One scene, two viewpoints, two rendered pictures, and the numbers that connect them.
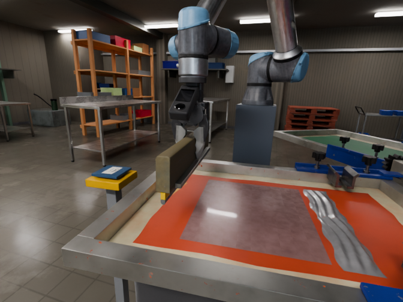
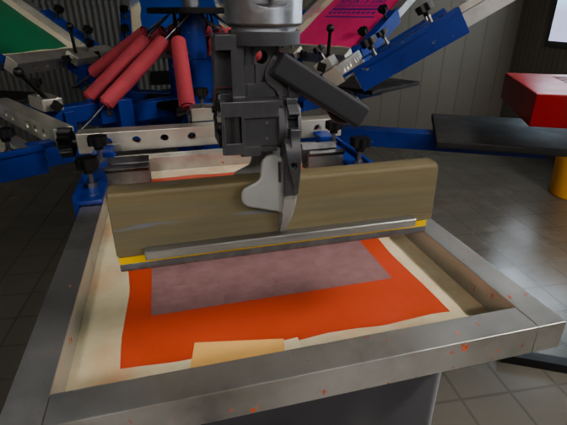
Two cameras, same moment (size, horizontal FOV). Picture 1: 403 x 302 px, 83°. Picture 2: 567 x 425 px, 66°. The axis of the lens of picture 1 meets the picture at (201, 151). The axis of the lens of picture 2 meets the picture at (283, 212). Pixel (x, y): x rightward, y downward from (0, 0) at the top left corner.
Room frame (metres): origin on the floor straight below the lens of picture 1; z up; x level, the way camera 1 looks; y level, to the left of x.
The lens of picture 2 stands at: (0.80, 0.45, 1.31)
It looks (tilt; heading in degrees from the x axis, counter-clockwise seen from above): 25 degrees down; 243
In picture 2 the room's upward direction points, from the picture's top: straight up
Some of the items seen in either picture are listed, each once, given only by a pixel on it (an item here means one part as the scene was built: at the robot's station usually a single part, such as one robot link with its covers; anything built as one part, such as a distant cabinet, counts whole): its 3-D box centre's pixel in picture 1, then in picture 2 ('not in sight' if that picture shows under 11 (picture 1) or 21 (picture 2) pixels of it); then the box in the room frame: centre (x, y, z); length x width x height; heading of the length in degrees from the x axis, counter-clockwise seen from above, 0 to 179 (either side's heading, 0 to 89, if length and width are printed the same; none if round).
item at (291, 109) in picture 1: (308, 123); not in sight; (6.23, -2.93, 0.43); 1.22 x 0.85 x 0.86; 73
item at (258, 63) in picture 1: (261, 68); not in sight; (1.13, -0.27, 1.37); 0.13 x 0.12 x 0.14; 48
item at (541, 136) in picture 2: not in sight; (371, 132); (-0.18, -0.79, 0.91); 1.34 x 0.41 x 0.08; 138
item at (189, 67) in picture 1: (192, 69); (263, 7); (0.61, 0.03, 1.31); 0.08 x 0.08 x 0.05
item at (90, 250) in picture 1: (277, 207); (250, 219); (0.54, -0.20, 0.97); 0.79 x 0.58 x 0.04; 78
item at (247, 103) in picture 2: (193, 101); (257, 93); (0.62, 0.03, 1.23); 0.09 x 0.08 x 0.12; 168
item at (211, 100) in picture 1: (207, 114); not in sight; (6.41, -0.14, 0.55); 2.13 x 0.84 x 1.10; 163
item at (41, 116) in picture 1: (45, 109); not in sight; (7.14, 4.92, 0.49); 1.02 x 0.81 x 0.98; 73
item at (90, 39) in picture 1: (120, 85); not in sight; (6.87, 2.43, 1.28); 2.75 x 0.73 x 2.57; 163
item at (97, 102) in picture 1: (121, 124); not in sight; (4.45, 1.60, 0.54); 1.99 x 0.75 x 1.07; 163
